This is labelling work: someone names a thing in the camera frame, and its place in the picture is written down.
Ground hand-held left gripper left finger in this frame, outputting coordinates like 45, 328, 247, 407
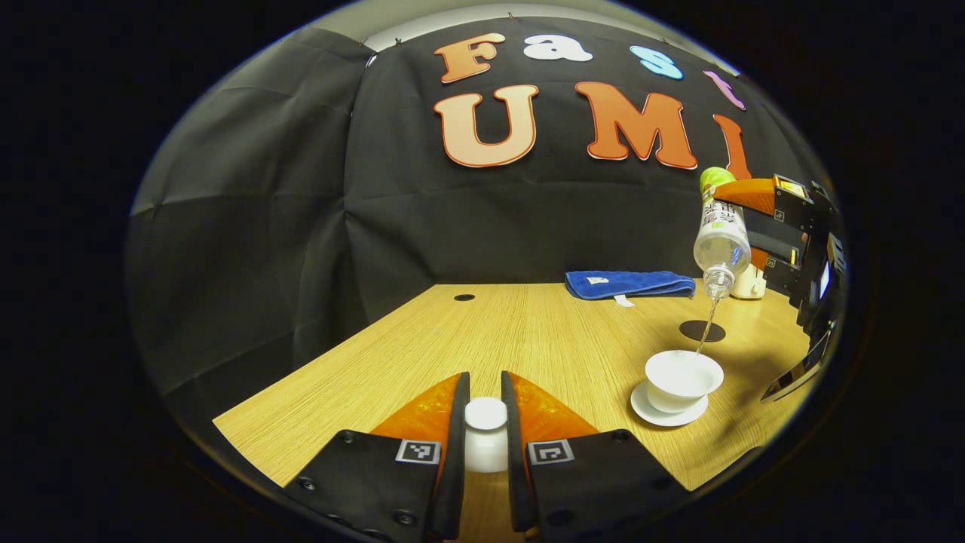
285, 371, 471, 542

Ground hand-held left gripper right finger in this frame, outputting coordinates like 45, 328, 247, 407
501, 370, 691, 533

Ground white teacup lid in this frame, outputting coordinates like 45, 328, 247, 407
464, 397, 510, 474

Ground water bottle with green label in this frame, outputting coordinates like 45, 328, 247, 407
693, 167, 752, 301

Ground dark round coaster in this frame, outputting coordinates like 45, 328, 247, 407
679, 320, 726, 343

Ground white teacup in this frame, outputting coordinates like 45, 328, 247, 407
645, 349, 725, 414

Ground white toaster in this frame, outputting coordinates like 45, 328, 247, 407
730, 264, 767, 300

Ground white saucer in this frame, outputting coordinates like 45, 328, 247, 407
630, 379, 709, 428

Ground blue towel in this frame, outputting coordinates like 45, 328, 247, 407
565, 270, 697, 308

